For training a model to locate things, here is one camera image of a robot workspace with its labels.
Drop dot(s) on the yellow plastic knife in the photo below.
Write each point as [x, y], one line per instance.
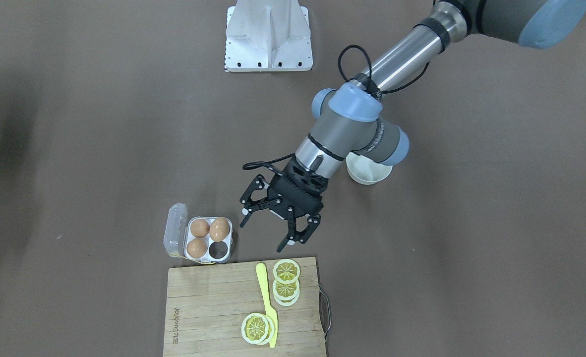
[262, 276]

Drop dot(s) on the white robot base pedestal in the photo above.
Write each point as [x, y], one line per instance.
[268, 36]

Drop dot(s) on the wooden cutting board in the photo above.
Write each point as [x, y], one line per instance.
[206, 305]

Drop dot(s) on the white ceramic bowl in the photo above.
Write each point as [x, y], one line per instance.
[366, 171]

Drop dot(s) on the brown egg from bowl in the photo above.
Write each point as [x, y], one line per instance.
[219, 229]

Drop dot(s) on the clear plastic egg box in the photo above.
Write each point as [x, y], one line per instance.
[177, 235]

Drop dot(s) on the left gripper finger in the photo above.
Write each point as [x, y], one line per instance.
[255, 204]
[292, 214]

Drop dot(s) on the brown egg in box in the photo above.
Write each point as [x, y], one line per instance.
[196, 248]
[199, 228]

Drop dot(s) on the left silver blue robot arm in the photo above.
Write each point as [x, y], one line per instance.
[348, 119]

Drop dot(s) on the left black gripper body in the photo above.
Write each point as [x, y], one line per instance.
[279, 205]

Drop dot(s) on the lemon slice near knife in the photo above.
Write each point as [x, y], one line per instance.
[257, 329]

